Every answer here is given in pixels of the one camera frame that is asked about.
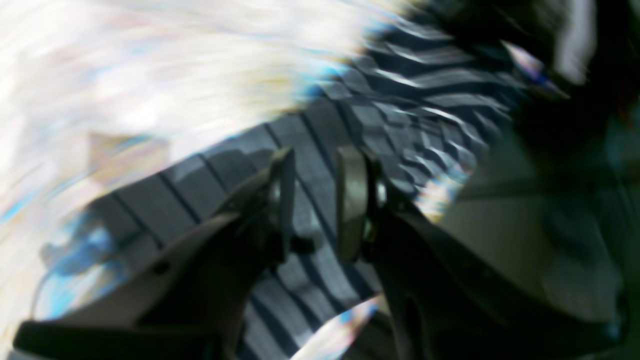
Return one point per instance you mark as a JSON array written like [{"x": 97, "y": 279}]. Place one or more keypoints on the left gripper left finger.
[{"x": 188, "y": 304}]

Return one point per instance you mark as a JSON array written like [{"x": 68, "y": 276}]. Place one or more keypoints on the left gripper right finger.
[{"x": 447, "y": 303}]

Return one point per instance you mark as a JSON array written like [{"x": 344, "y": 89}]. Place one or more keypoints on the patterned floral tablecloth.
[{"x": 99, "y": 93}]

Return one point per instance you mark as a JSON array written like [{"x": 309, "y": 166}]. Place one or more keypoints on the navy white striped T-shirt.
[{"x": 424, "y": 100}]

